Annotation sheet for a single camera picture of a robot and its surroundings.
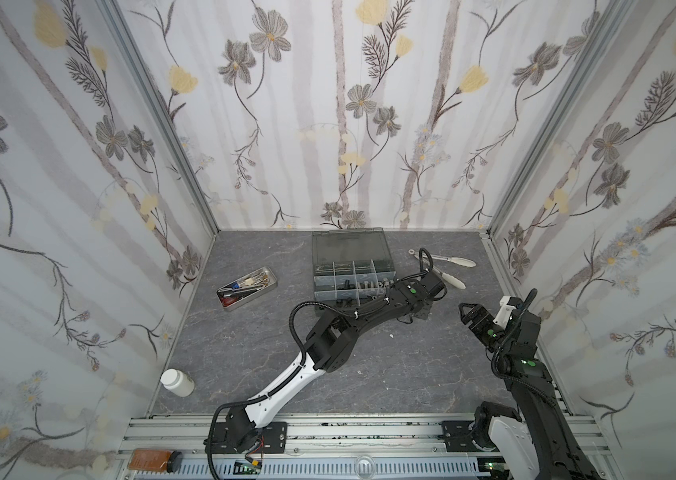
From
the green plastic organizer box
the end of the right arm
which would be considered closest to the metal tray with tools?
the green plastic organizer box

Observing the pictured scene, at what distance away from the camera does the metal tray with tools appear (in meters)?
1.00

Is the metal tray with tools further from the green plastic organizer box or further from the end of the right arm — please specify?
the end of the right arm
